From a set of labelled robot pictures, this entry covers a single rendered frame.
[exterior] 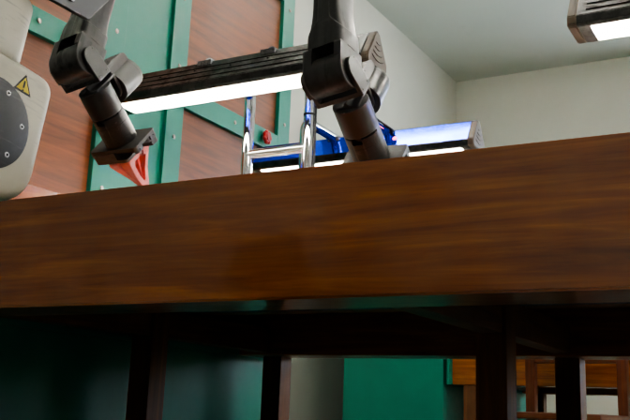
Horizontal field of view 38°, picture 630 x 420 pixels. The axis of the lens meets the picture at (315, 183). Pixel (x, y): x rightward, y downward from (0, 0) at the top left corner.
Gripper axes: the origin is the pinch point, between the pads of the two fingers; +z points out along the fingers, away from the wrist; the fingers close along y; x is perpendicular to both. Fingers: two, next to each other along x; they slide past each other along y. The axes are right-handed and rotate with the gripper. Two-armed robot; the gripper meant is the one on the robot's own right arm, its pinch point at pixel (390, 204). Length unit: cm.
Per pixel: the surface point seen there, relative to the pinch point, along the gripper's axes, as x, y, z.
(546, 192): 18.6, -30.3, -13.9
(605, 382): -163, 20, 226
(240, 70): -29.2, 35.3, -13.3
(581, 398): -38, -9, 90
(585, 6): -29.7, -30.0, -14.1
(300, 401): -161, 174, 242
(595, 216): 21.2, -36.0, -11.9
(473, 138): -63, 7, 30
